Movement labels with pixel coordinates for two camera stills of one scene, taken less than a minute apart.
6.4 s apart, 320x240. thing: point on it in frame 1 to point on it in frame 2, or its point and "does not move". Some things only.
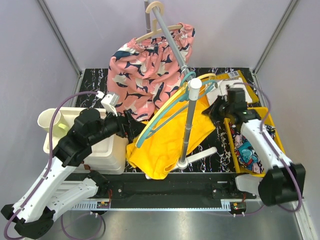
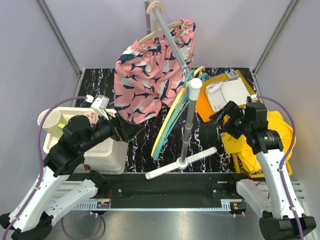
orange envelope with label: x=203 y=91 does not move
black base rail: x=137 y=188 does not move
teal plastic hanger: x=188 y=77 to x=180 y=108
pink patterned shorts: x=149 y=72 does not move
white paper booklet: x=214 y=90 does not move
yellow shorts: x=155 y=153 to x=240 y=147
